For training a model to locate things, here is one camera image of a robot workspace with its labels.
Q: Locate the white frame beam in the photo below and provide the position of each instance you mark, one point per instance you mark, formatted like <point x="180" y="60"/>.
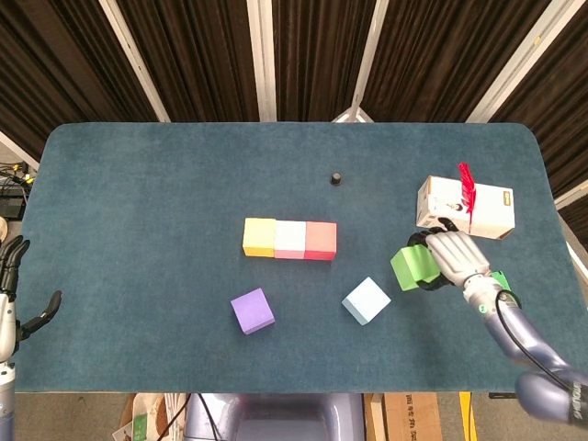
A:
<point x="14" y="149"/>
<point x="574" y="196"/>

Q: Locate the light blue foam cube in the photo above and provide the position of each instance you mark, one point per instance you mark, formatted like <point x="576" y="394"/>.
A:
<point x="366" y="301"/>

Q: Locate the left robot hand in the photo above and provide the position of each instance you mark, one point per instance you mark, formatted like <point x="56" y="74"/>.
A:
<point x="7" y="317"/>

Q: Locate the black device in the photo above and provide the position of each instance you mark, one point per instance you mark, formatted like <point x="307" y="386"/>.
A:
<point x="11" y="207"/>

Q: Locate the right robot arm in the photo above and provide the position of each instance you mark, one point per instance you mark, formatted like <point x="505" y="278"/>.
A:
<point x="519" y="331"/>

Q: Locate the purple foam cube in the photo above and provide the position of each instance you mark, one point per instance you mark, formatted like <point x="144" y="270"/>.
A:
<point x="252" y="311"/>

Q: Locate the white frame post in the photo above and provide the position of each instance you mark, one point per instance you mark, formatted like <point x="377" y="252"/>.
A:
<point x="133" y="59"/>
<point x="262" y="59"/>
<point x="369" y="55"/>
<point x="519" y="59"/>

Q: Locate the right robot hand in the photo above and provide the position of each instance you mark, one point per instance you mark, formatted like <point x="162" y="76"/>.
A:
<point x="459" y="257"/>

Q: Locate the brown cardboard box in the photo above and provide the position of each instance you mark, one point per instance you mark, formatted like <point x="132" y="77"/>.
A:
<point x="411" y="418"/>

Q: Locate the yellow foam cube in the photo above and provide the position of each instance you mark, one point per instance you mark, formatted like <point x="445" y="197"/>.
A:
<point x="259" y="236"/>

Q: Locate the printed paper bag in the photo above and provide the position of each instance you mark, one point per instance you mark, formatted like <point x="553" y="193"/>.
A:
<point x="151" y="418"/>

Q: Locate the green foam cube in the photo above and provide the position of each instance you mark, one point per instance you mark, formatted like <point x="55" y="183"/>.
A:
<point x="409" y="266"/>

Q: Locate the wooden plank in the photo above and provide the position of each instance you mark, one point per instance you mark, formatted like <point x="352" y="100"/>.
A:
<point x="374" y="420"/>

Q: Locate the yellow strip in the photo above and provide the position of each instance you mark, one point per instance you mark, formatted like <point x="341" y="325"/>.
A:
<point x="466" y="418"/>

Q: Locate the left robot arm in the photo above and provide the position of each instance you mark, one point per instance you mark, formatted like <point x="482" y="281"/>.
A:
<point x="5" y="404"/>

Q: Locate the blue-grey robot torso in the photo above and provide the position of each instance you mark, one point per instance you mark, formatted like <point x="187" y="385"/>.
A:
<point x="275" y="418"/>

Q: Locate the dark brown curtain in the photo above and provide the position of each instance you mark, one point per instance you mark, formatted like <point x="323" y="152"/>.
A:
<point x="202" y="59"/>

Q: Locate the pink foam cube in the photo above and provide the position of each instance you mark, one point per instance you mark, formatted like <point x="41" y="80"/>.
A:
<point x="290" y="239"/>

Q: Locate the red foam cube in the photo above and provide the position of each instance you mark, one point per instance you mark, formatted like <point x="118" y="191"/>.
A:
<point x="320" y="241"/>

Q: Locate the teal felt table cover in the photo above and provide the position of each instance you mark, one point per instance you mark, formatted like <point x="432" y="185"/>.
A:
<point x="138" y="206"/>

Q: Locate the small black cap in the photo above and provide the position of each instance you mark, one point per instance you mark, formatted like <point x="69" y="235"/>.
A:
<point x="336" y="178"/>

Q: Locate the white printed cardboard box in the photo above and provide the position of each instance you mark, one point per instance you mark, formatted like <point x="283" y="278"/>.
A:
<point x="491" y="216"/>

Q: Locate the green packet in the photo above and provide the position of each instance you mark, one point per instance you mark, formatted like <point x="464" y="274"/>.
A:
<point x="501" y="279"/>

